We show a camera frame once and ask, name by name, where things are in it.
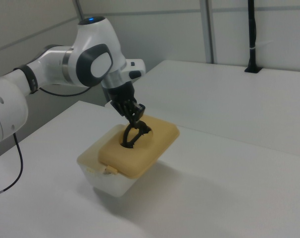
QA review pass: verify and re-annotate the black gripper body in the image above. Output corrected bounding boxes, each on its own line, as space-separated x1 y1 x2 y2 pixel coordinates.
103 82 137 103

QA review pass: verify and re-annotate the grey partition post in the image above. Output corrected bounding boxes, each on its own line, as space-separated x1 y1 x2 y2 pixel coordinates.
201 0 214 64

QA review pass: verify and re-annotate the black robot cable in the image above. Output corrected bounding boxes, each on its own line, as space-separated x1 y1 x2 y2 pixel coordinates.
0 84 102 198

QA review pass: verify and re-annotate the tan lid with black handle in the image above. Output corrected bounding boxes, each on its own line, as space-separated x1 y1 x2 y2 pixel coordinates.
98 114 180 179

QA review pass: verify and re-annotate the black cable post with base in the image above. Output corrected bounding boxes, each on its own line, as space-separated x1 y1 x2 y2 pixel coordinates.
244 0 263 74

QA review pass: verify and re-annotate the white plastic tool case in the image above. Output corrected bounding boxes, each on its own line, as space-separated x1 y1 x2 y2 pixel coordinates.
77 123 150 198

